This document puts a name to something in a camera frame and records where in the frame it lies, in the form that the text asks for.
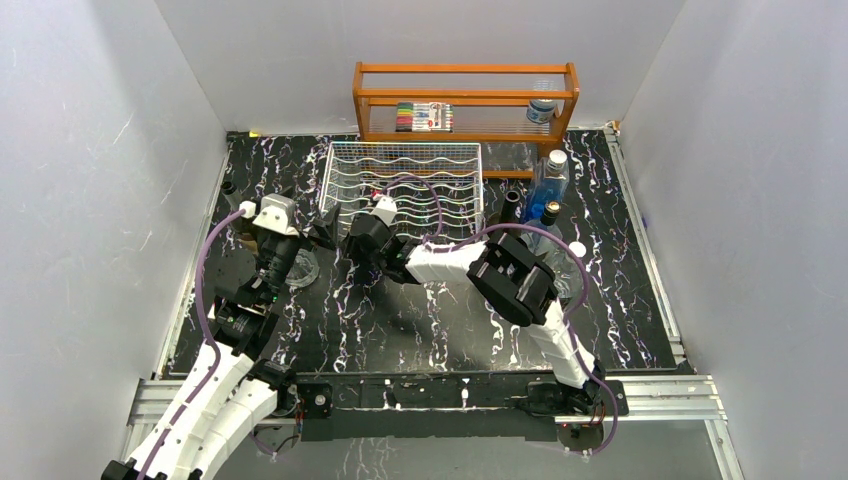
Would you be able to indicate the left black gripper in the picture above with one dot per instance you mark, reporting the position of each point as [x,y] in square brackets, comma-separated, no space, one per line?
[326,232]

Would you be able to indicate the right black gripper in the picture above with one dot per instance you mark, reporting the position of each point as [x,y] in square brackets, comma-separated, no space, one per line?
[353,252]

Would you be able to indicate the tall clear glass bottle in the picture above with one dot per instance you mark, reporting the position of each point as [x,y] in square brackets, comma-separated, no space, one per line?
[346,232]

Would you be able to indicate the dark green wine bottle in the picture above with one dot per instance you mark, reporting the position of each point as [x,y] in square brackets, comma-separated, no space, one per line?
[509,209]

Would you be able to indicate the square bottle brown label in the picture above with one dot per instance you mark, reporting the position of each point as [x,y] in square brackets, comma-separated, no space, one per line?
[538,244]

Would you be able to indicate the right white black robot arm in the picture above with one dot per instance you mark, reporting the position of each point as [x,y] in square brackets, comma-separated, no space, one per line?
[516,283]

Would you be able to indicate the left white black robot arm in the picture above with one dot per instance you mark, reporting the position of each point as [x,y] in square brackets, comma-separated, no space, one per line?
[231,388]

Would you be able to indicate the round clear bottle white cap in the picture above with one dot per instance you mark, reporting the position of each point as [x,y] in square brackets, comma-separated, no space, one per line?
[304,271]

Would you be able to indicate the dark wine bottle left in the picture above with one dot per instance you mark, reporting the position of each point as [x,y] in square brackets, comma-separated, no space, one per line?
[243,227]

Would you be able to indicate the blue glass bottle white cap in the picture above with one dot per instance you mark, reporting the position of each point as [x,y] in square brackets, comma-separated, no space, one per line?
[549,184]

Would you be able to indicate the clear bottle black label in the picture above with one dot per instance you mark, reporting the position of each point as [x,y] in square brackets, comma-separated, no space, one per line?
[568,281]

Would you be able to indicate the pack of coloured markers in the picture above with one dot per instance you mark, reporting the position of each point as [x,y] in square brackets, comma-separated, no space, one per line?
[424,117]

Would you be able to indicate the orange wooden shelf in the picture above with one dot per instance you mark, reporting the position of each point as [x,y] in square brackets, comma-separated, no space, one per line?
[489,101]

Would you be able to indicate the small white blue jar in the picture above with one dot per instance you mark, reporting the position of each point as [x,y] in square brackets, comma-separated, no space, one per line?
[540,111]

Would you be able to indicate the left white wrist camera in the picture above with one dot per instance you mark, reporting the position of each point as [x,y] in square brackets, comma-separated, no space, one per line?
[276,214]

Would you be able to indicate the white wire wine rack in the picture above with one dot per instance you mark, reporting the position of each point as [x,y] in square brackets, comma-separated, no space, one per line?
[438,186]

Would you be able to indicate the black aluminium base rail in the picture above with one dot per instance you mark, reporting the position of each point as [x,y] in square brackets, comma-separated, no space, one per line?
[481,404]

